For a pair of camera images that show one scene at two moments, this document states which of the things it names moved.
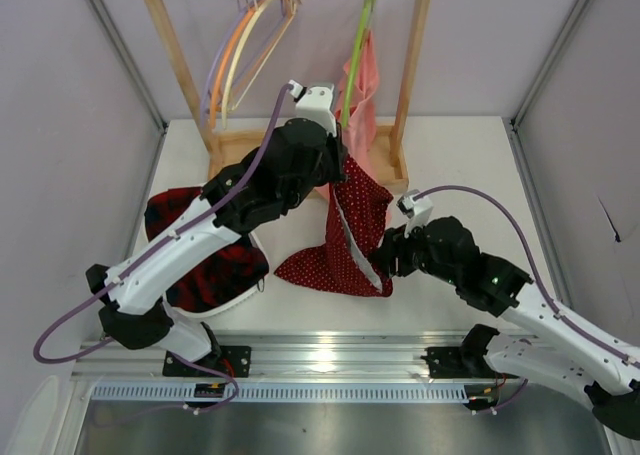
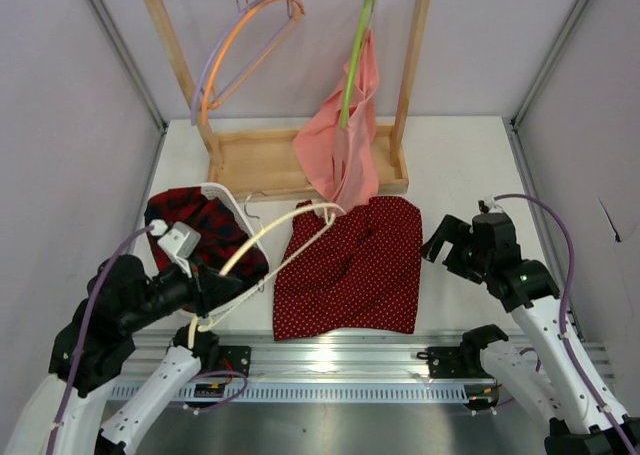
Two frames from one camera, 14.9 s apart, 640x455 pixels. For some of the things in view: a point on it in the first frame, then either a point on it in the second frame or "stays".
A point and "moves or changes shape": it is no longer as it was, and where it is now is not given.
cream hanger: (296, 2) to (196, 325)
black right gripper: (396, 254) to (456, 250)
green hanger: (369, 9) stays
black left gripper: (338, 157) to (203, 289)
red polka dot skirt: (357, 213) moves or changes shape
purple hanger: (212, 69) to (244, 6)
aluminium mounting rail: (340, 356) stays
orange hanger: (239, 20) to (289, 27)
